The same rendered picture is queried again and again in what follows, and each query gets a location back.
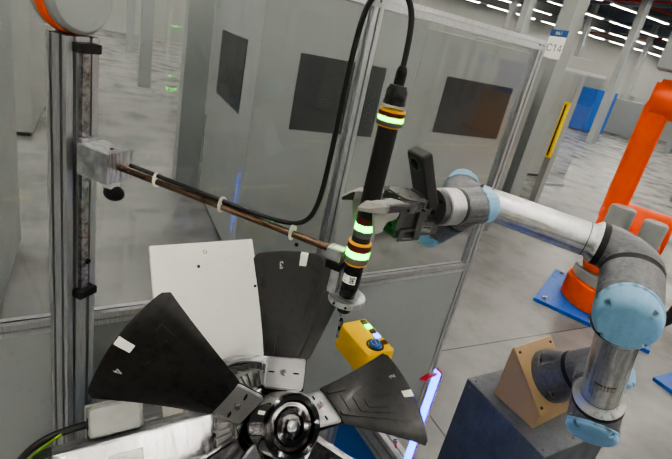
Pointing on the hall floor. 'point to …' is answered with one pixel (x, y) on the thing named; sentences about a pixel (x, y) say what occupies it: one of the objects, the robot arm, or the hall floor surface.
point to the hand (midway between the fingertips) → (356, 198)
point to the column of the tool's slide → (68, 232)
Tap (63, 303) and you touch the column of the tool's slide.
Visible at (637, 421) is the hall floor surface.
